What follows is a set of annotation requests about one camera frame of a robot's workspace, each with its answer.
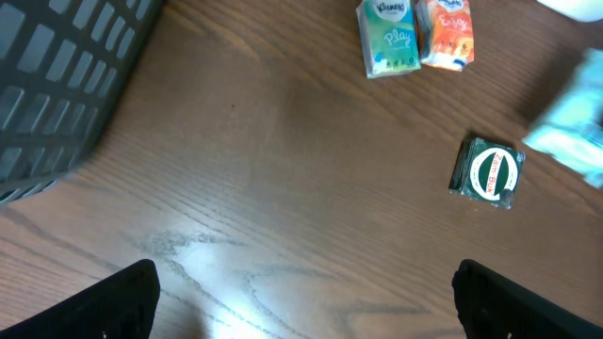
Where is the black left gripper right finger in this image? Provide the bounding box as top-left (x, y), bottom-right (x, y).
top-left (451, 259), bottom-right (602, 339)

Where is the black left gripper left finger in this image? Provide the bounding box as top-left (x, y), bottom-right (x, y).
top-left (1, 259), bottom-right (160, 339)

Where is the dark green Zam-Buk tin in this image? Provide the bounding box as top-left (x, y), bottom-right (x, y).
top-left (448, 137), bottom-right (526, 210)

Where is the teal wet wipes pack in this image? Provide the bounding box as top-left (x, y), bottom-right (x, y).
top-left (523, 49), bottom-right (602, 189)

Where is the orange Kleenex tissue pack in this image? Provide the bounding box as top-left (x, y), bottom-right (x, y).
top-left (415, 0), bottom-right (475, 72)

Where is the green Kleenex tissue pack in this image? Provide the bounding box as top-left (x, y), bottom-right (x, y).
top-left (356, 0), bottom-right (421, 79)

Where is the white barcode scanner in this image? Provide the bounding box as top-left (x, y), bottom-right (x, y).
top-left (537, 0), bottom-right (603, 23)

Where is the grey plastic mesh basket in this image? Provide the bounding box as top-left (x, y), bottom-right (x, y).
top-left (1, 0), bottom-right (164, 204)

